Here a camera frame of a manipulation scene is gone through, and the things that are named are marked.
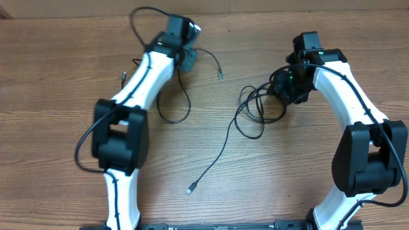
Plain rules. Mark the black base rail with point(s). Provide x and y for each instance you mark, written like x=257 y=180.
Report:
x=277 y=225

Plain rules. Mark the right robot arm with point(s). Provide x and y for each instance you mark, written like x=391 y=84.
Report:
x=367 y=167

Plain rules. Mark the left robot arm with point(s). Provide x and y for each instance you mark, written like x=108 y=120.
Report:
x=120 y=138

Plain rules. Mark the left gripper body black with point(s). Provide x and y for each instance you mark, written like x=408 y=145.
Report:
x=186 y=55

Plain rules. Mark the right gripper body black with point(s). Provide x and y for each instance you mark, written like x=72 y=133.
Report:
x=291 y=87

